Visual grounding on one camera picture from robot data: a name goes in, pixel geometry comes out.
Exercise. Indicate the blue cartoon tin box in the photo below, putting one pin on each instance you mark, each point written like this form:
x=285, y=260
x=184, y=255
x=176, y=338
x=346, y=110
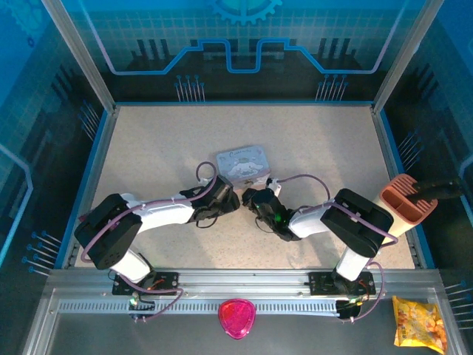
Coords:
x=242, y=164

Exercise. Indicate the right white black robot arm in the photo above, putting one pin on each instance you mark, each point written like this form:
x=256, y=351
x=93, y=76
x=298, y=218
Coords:
x=354, y=222

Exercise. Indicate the pink heart-shaped plastic container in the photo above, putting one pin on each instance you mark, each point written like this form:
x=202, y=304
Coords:
x=236, y=316

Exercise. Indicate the orange slotted utensil holder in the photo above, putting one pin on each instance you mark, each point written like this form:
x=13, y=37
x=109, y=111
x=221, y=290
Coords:
x=399, y=192

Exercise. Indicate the yellow snack bag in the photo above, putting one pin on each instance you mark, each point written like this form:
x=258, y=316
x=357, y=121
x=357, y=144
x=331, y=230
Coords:
x=417, y=321

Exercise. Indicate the left wrist camera with white mount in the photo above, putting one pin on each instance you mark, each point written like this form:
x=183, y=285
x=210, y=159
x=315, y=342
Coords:
x=222, y=189

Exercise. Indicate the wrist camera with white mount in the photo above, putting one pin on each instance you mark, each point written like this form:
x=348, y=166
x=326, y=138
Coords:
x=222, y=189
x=274, y=188

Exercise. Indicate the right wrist camera with white mount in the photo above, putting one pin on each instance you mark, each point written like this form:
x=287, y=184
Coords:
x=274, y=188

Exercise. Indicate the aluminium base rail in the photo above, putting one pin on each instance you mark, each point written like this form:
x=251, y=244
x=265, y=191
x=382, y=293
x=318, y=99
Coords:
x=240, y=281

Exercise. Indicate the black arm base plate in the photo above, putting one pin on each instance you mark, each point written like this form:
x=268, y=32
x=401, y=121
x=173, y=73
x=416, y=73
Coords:
x=319, y=283
x=164, y=282

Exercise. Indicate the aluminium table side rail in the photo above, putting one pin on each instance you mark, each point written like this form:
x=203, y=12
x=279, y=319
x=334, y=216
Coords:
x=385, y=148
x=97, y=166

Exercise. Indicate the aluminium frame post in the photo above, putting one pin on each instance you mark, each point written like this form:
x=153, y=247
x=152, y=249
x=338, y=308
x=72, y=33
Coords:
x=406, y=55
x=79, y=55

